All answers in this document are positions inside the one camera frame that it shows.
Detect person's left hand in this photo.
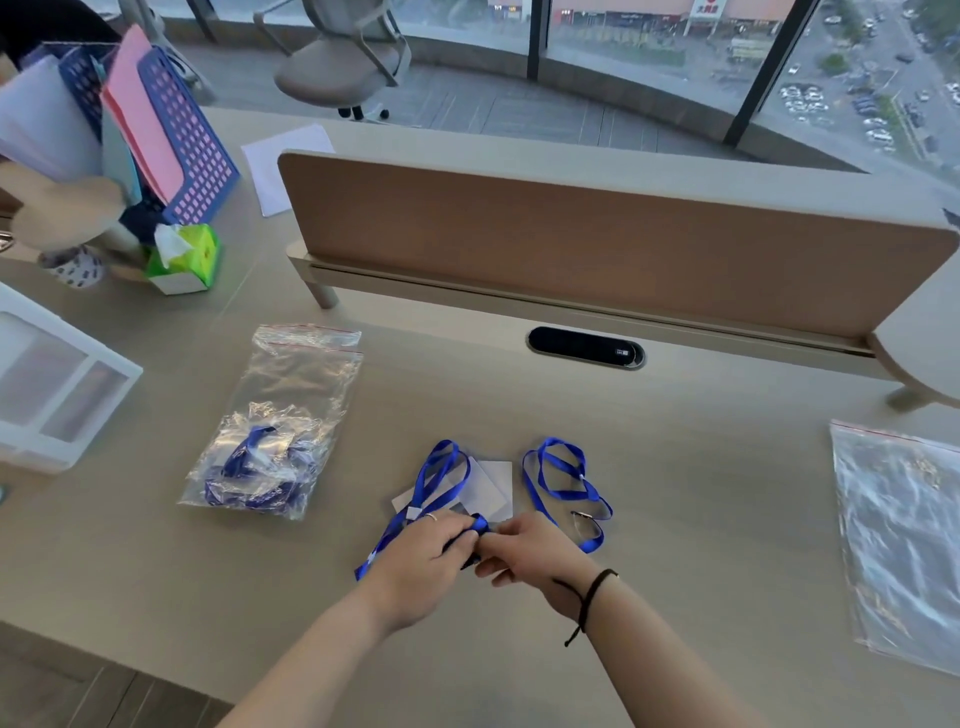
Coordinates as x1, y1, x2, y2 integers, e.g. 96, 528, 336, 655
360, 512, 493, 637

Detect person's right hand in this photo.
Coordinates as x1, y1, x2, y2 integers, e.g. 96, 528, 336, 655
474, 512, 603, 621

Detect blue lanyard with metal clip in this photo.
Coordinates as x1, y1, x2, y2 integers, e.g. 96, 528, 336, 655
354, 439, 492, 582
522, 437, 615, 555

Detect person's left forearm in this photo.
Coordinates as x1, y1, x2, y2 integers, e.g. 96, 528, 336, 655
217, 588, 399, 728

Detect person's right forearm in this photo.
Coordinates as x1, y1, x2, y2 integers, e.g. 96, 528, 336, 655
558, 573, 774, 728

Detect clear plastic badge holder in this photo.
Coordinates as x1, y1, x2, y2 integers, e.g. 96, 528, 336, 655
391, 455, 481, 520
468, 459, 516, 523

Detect beige desk divider panel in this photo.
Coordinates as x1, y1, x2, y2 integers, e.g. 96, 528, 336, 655
277, 148, 960, 410

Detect green tissue box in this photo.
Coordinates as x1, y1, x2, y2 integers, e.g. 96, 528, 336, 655
144, 222, 222, 296

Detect large clear zip bag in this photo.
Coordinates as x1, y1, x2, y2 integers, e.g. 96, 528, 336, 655
828, 420, 960, 676

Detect white paper sheet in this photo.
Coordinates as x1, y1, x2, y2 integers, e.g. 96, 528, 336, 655
240, 123, 336, 219

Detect white plastic drawer organizer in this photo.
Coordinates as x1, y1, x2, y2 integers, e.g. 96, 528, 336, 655
0, 281, 144, 475

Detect patterned white cup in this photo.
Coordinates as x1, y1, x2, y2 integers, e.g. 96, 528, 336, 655
37, 246, 106, 290

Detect blue perforated file rack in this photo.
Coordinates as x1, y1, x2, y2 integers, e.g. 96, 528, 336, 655
58, 45, 241, 226

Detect grey office chair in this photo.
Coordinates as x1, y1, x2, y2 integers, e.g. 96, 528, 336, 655
252, 0, 414, 123

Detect pink paper folder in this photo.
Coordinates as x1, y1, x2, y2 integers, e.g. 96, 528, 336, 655
99, 24, 185, 205

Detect white papers in rack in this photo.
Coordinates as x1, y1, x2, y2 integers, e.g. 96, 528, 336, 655
0, 56, 102, 185

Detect black cord wristband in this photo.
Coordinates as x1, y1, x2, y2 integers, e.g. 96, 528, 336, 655
552, 568, 620, 648

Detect bundle of blue lanyards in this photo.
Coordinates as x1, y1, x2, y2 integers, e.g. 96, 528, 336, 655
202, 423, 316, 516

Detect black oval cable grommet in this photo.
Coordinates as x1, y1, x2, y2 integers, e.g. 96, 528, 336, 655
526, 325, 646, 370

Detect dark window frame post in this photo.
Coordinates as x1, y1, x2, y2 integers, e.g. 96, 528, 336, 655
723, 0, 822, 148
526, 0, 553, 82

